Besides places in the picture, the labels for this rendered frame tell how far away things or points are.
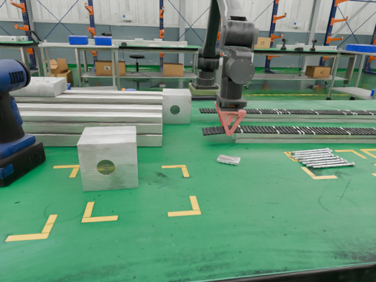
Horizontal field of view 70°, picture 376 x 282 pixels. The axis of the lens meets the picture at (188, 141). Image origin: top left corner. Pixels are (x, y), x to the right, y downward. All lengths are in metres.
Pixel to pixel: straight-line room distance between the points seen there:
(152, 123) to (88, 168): 0.24
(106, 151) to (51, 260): 0.19
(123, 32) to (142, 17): 0.66
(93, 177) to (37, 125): 0.27
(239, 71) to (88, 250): 0.45
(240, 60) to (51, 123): 0.47
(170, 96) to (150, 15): 7.53
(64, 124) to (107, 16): 7.73
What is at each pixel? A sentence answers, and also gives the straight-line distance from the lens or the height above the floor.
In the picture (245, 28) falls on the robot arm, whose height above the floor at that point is 1.07.
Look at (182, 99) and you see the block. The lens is 0.86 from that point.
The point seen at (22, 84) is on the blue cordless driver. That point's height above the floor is 0.95.
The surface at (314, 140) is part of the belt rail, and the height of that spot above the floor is 0.79.
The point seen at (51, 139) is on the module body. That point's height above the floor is 0.80.
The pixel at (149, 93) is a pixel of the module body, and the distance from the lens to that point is 0.93.
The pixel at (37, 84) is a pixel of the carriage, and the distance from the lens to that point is 0.92.
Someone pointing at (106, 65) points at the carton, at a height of 0.41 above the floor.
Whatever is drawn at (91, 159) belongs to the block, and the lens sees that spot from 0.51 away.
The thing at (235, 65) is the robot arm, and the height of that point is 0.99.
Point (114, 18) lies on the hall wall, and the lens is 8.37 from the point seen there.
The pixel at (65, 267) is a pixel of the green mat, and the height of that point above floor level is 0.78.
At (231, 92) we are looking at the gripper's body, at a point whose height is 0.92.
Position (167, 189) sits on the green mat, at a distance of 0.52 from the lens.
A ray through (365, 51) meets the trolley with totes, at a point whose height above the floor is 0.88.
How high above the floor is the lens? 1.06
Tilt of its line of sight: 22 degrees down
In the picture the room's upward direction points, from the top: 2 degrees clockwise
